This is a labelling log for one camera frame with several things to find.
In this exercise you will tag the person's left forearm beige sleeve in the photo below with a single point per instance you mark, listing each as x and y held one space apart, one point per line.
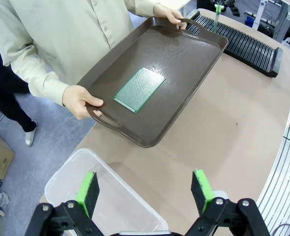
142 5

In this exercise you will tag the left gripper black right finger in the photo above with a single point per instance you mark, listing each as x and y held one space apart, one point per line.
203 191

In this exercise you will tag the person's torso beige shirt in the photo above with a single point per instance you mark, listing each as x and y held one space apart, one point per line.
73 29

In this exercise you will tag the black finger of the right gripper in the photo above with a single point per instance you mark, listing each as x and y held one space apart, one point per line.
229 3
212 2

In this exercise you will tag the person's dark trouser legs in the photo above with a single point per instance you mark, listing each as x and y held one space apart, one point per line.
9 98

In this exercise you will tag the person's right forearm beige sleeve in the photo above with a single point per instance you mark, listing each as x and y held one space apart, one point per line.
41 81

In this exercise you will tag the white shoe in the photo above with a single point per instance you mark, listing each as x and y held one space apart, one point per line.
30 137

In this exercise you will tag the dark brown plastic tray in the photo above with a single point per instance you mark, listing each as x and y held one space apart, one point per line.
179 86

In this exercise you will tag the ribbed aluminium base frame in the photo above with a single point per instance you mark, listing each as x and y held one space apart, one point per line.
280 172

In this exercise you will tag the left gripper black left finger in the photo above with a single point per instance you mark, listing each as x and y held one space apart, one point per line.
85 194

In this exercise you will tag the person's right hand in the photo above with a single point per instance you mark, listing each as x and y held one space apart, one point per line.
78 100

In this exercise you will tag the green perforated PCB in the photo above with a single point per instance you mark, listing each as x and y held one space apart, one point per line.
217 20
139 89

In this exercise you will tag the black slotted PCB rack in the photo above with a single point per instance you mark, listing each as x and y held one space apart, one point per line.
245 46

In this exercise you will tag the person's left hand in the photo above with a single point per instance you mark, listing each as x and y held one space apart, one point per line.
167 12

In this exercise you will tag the aluminium profile post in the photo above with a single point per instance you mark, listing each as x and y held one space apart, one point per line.
286 22

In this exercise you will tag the clear plastic box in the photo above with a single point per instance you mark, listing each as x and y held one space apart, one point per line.
125 209

